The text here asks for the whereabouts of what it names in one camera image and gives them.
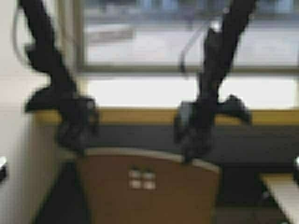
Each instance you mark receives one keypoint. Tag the light wooden chair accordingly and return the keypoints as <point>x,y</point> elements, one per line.
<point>137,186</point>

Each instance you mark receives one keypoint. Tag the robot base corner, left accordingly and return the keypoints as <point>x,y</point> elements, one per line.
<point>3,168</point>

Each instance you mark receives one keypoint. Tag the long wooden window counter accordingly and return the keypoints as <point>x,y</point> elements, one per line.
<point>274,101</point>

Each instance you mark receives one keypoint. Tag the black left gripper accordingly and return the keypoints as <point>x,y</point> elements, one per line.
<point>80,119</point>

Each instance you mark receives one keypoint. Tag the robot base corner, right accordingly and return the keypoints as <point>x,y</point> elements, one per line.
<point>296,170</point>

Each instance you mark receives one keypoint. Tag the wrist camera, black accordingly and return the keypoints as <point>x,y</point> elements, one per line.
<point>44,99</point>
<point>233,106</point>

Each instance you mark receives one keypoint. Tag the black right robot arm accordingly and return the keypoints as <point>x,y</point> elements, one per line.
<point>220,46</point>

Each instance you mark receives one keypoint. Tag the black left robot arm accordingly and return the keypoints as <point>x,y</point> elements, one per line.
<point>43,54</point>

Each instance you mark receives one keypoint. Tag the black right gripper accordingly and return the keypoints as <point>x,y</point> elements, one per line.
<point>193,128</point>

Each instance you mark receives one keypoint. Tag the right wrist camera, black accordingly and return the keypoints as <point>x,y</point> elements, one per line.
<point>233,106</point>

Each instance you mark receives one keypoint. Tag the left wrist camera, black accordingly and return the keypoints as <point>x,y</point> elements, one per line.
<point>44,99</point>

